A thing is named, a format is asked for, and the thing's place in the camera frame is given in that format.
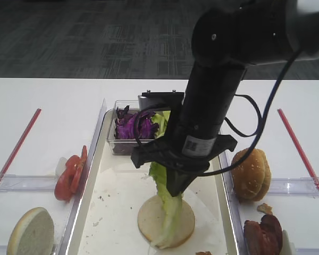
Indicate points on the front meat patty slice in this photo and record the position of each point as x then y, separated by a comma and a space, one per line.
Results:
254, 237

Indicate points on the sesame bun top outer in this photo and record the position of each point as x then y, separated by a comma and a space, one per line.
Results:
248, 177

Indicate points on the purple cabbage shreds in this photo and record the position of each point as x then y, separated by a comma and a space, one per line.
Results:
134, 126

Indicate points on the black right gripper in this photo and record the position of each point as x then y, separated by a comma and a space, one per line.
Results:
183, 169

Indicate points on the clear plastic salad container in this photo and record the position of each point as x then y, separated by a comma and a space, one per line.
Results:
123, 147

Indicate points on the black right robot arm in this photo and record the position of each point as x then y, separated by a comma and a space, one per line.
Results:
224, 44

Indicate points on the left clear divider rail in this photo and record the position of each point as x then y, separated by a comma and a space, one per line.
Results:
82, 183

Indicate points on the left upper clear pusher track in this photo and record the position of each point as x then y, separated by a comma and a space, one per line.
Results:
32, 183

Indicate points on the tomato slices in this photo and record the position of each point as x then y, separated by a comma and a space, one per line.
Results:
68, 182

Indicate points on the right lower clear pusher track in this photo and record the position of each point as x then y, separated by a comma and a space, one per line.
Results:
289, 248

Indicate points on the white bun bottom on tray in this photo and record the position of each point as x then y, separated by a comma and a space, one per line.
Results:
150, 218

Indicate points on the red strip rail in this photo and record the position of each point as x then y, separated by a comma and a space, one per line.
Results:
19, 143
299, 148

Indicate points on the clear pusher track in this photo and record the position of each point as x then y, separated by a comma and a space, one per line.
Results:
289, 248
32, 183
306, 186

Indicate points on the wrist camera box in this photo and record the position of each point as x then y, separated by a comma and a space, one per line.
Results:
160, 101

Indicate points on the sesame bun top inner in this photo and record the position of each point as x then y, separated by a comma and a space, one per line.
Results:
267, 179

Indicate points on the back meat patty slice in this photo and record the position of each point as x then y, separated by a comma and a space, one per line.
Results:
271, 225

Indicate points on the right upper clear pusher track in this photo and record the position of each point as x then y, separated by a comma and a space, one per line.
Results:
306, 186

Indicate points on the left red strip rail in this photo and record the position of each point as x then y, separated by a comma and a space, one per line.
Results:
19, 143

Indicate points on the sesame bun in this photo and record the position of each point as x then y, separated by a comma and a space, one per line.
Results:
248, 177
267, 179

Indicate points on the meat crumb on tray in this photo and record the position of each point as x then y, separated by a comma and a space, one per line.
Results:
203, 253

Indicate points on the green lettuce leaves in container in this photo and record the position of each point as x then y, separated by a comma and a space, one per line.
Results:
162, 121

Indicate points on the green lettuce leaf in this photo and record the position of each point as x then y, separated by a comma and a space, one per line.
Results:
167, 207

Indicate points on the meat patty slice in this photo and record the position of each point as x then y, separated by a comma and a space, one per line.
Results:
254, 237
271, 225

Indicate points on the meat crumb on table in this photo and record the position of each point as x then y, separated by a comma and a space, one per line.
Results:
265, 208

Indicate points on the right red strip rail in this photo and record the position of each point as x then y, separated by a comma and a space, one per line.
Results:
299, 148

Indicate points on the white bun half standing left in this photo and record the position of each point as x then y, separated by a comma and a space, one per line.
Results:
33, 233

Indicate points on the cream metal tray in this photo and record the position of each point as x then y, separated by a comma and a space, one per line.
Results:
115, 191

